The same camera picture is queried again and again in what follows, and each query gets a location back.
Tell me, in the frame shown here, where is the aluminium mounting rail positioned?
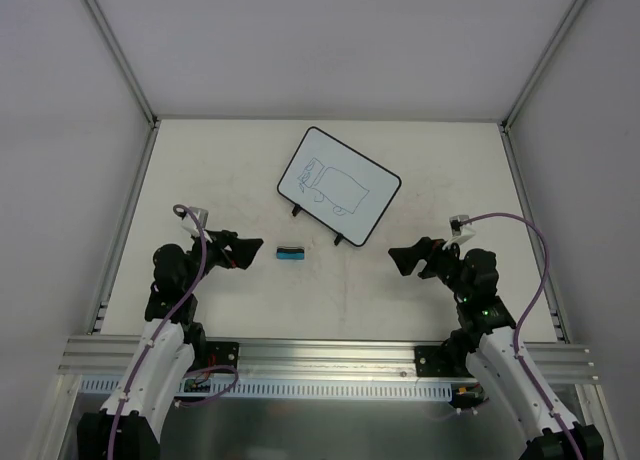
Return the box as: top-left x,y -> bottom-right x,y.
58,335 -> 600,384

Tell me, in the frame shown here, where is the right aluminium frame post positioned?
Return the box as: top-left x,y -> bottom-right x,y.
500,0 -> 589,131

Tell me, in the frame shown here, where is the white slotted cable duct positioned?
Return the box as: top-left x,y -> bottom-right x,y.
79,375 -> 454,403

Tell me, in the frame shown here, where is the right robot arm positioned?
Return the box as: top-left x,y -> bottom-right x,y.
388,237 -> 604,459

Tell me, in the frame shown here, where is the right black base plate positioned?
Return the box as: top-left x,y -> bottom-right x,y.
414,345 -> 456,378

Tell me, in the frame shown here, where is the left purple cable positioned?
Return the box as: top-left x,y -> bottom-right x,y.
104,204 -> 239,460

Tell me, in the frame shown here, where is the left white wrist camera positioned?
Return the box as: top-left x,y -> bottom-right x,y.
173,205 -> 209,237

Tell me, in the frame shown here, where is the blue black whiteboard eraser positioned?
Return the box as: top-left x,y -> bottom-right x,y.
276,246 -> 305,260

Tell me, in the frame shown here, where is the aluminium frame post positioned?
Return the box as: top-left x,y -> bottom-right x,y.
500,0 -> 589,131
81,0 -> 158,127

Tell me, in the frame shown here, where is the left aluminium frame post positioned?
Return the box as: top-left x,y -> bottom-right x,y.
81,0 -> 158,127

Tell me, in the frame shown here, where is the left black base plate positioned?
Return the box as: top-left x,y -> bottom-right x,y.
202,340 -> 240,368

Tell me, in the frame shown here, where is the white whiteboard black frame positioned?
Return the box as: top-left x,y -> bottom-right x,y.
277,126 -> 402,247

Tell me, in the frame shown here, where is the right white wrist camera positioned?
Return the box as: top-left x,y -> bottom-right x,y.
443,215 -> 476,250

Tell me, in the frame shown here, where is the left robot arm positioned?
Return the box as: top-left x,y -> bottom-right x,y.
76,230 -> 263,459

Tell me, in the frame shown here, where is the purple cable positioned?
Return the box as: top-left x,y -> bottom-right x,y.
104,204 -> 239,460
462,213 -> 584,460

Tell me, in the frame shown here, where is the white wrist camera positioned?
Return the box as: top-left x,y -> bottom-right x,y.
443,215 -> 476,250
173,205 -> 209,237

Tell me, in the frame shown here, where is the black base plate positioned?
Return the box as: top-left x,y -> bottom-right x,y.
414,345 -> 456,378
202,340 -> 240,368

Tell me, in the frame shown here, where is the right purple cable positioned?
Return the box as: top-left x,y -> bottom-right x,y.
462,213 -> 584,460

